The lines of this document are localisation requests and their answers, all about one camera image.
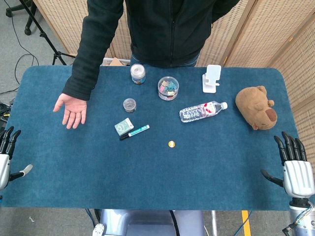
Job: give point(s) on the robot right five-finger hand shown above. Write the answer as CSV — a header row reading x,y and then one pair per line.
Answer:
x,y
299,177

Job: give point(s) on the robot left five-finger hand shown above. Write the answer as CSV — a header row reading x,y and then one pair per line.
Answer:
x,y
4,167

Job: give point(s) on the person's right hand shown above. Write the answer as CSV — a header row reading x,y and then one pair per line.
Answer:
x,y
73,110

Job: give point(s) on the small green box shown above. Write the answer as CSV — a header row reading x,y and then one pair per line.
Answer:
x,y
123,126

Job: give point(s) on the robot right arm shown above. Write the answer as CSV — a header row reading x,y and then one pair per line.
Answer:
x,y
299,216

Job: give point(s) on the teal marker pen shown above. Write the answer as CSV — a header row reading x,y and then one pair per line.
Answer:
x,y
136,131

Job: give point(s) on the small clear jar metal clips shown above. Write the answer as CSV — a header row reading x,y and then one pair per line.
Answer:
x,y
129,105

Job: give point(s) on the person's right arm black sleeve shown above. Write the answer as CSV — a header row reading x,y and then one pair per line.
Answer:
x,y
91,56

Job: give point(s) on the white basket with cardboard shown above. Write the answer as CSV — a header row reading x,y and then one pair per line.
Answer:
x,y
115,62

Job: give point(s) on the white-lid jar cartoon label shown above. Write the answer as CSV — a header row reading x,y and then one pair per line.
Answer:
x,y
137,73

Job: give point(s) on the black tripod stand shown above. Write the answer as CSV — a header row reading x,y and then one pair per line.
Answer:
x,y
45,37

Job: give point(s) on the brown capybara plush toy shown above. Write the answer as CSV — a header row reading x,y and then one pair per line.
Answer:
x,y
253,105

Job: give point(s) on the clear tub colourful clips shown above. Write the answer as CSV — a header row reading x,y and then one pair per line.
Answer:
x,y
168,88

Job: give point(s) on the small round yellow cap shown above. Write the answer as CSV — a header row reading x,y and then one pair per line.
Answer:
x,y
172,144

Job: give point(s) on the black office chair base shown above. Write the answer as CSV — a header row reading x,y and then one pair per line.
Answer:
x,y
27,17

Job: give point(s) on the blue table mat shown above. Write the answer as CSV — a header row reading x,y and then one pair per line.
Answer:
x,y
157,177

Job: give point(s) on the clear water bottle red label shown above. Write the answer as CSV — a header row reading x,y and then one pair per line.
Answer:
x,y
199,112

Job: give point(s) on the person's torso black jacket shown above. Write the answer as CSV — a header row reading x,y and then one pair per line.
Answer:
x,y
169,29

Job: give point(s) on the white phone stand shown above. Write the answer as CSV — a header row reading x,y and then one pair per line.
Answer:
x,y
211,78

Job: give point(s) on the robot torso base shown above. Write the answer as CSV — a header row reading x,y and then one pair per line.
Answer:
x,y
147,223

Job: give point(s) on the person in black jacket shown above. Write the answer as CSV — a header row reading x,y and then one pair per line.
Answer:
x,y
265,29

